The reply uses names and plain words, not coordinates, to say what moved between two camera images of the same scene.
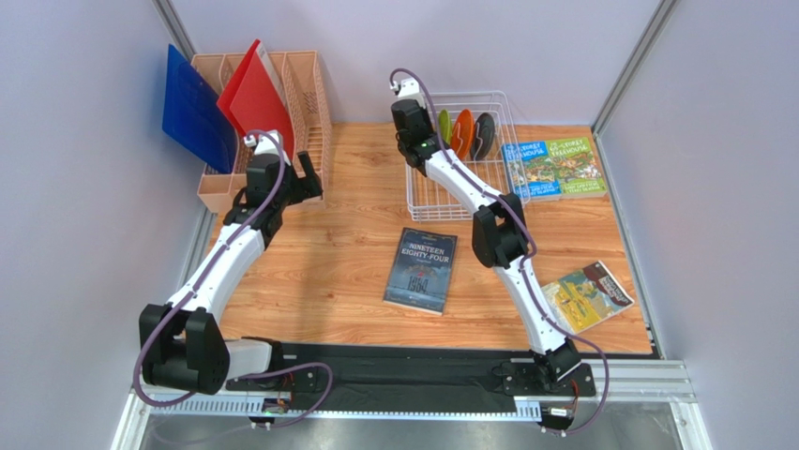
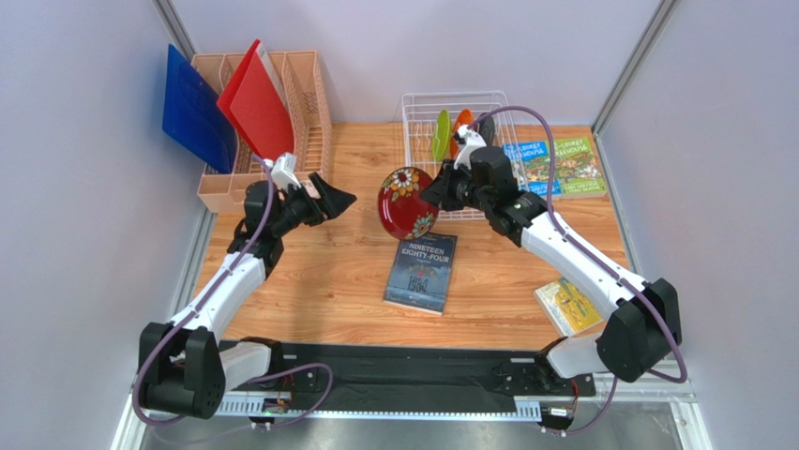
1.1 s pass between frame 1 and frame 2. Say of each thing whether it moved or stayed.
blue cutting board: stayed
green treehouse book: stayed
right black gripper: moved
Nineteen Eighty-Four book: stayed
